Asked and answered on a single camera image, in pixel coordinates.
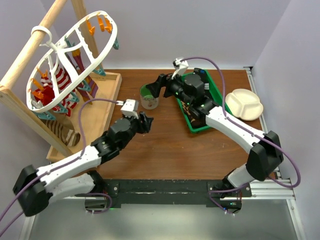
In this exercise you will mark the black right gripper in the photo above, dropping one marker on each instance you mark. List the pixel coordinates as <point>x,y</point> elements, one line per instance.
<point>163,80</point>

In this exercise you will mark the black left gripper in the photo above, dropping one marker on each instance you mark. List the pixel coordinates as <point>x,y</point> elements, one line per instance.
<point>144,126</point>

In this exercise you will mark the black blue logo sock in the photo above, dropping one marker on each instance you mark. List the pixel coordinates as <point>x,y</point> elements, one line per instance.
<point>204,78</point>

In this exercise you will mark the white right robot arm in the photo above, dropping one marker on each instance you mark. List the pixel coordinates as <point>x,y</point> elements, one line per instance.
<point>263,151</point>

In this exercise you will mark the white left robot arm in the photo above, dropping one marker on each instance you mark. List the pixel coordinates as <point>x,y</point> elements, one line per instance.
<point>36,188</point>

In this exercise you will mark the green ceramic mug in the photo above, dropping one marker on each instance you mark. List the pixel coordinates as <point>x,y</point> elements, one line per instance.
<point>147,100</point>

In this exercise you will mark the green plastic tray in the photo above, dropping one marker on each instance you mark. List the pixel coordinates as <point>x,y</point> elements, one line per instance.
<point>213,99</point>

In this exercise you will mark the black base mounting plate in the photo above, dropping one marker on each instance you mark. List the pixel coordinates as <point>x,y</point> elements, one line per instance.
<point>173,192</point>

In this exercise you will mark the cream divided plate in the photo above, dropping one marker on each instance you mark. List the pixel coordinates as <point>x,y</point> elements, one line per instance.
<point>244,104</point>

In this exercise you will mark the wooden drying rack frame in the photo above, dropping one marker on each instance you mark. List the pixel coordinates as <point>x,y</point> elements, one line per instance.
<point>64,85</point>

